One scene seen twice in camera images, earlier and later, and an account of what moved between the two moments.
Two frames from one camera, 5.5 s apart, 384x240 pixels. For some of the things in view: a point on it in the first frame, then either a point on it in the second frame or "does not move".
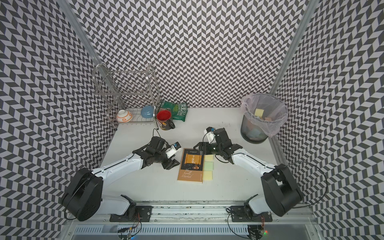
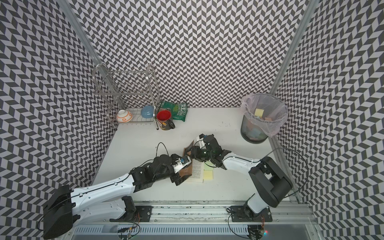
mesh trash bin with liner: x=263 y=115 does not move
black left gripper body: x=161 y=157 to x=174 y=177
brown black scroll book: x=191 y=166 does not move
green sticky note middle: x=208 y=166 does not move
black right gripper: x=202 y=145 to x=195 y=151
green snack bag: x=179 y=111 does not move
